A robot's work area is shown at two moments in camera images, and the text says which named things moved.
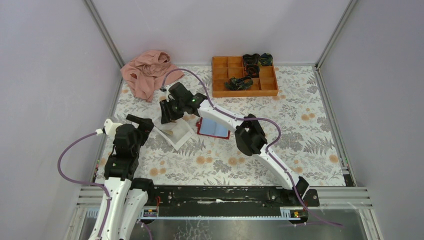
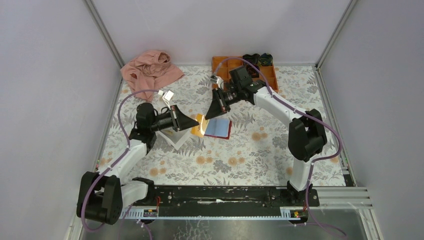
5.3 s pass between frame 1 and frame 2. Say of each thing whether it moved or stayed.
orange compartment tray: stayed
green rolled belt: stayed
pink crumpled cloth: stayed
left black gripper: moved
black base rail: stayed
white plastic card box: stayed
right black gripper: moved
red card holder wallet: moved
